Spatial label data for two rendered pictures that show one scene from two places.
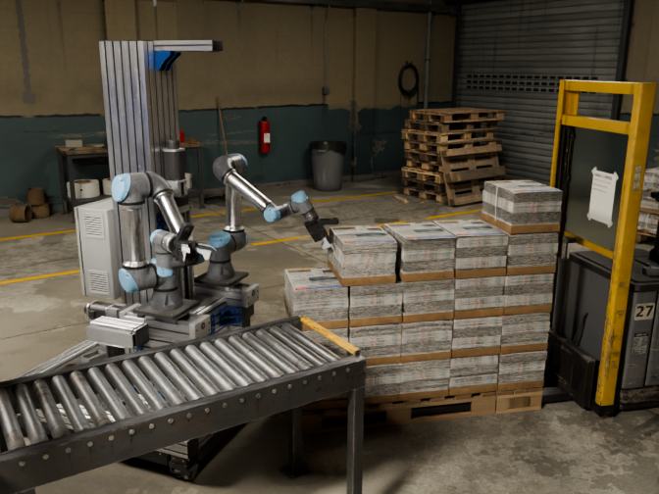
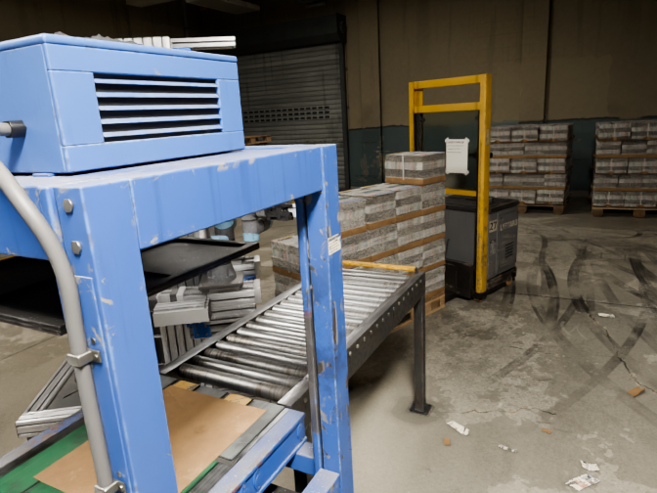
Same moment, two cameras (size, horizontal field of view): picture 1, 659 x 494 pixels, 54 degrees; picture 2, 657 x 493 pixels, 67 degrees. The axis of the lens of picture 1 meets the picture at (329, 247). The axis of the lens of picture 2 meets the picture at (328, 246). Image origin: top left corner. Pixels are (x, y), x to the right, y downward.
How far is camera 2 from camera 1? 158 cm
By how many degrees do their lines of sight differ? 28
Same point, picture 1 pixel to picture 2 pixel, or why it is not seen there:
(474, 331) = (409, 259)
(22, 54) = not seen: outside the picture
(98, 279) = not seen: hidden behind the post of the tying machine
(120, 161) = not seen: hidden behind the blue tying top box
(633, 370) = (491, 265)
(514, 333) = (428, 256)
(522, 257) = (428, 201)
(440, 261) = (388, 210)
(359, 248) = (343, 207)
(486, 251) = (412, 200)
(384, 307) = (361, 251)
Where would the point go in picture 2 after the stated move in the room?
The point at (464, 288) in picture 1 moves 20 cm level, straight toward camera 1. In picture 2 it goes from (402, 229) to (415, 234)
